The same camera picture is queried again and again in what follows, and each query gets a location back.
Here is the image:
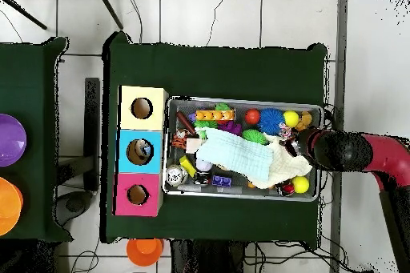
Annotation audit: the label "orange plastic bowl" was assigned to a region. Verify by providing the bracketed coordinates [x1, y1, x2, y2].
[0, 176, 24, 237]

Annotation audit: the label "wooden box with three holes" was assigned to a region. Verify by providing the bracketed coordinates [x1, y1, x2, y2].
[113, 85, 170, 218]

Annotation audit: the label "purple spiky rubber toy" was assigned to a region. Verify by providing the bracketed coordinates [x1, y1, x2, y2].
[218, 121, 243, 136]

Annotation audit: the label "tiger striped plush toy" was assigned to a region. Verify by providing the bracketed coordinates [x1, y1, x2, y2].
[171, 128, 189, 150]

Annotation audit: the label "cream knitted cloth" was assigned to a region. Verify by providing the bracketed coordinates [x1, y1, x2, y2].
[247, 133, 313, 190]

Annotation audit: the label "mint knitted cloth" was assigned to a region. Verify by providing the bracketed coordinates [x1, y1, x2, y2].
[195, 126, 275, 182]

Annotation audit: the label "purple plastic plate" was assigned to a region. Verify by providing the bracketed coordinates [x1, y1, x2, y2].
[0, 113, 27, 167]

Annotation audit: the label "blue spiky rubber ball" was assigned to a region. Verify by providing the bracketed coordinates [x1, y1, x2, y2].
[256, 107, 286, 136]

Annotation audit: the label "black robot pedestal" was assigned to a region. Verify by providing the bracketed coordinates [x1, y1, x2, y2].
[169, 239, 247, 273]

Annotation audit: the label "green spiky rubber ball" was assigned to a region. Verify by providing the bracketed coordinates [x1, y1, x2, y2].
[241, 129, 269, 146]

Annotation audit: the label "black cable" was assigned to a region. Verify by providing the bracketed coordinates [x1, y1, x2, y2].
[323, 142, 410, 155]

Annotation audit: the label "orange plastic cup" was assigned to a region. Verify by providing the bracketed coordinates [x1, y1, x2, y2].
[126, 238, 165, 267]

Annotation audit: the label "silver mesh bin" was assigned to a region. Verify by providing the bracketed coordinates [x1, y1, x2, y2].
[161, 94, 325, 203]

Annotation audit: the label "plain wooden cube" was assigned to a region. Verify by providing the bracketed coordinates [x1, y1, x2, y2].
[186, 137, 202, 155]

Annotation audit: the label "dark green table cloth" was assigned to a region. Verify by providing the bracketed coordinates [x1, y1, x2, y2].
[0, 36, 73, 242]
[100, 30, 329, 248]

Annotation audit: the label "orange toy building block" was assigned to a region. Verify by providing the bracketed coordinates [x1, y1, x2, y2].
[195, 109, 237, 123]

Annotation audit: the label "yellow smooth ball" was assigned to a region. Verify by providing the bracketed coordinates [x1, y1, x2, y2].
[282, 110, 300, 129]

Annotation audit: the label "black metal frame legs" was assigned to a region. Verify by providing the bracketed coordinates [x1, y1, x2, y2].
[0, 0, 124, 30]

